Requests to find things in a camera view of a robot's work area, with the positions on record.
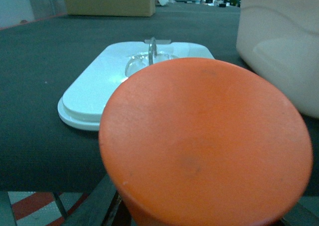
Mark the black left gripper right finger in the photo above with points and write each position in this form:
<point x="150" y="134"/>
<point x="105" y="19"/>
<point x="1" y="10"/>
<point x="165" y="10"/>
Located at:
<point x="304" y="213"/>

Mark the white plastic storage box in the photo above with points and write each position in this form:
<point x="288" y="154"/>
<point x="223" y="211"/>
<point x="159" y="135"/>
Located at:
<point x="279" y="40"/>

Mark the large open cardboard box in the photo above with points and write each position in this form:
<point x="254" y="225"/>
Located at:
<point x="140" y="8"/>

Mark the white plastic box lid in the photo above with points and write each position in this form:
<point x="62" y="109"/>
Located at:
<point x="82" y="104"/>

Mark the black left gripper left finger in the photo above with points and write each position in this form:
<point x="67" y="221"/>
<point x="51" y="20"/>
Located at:
<point x="103" y="207"/>

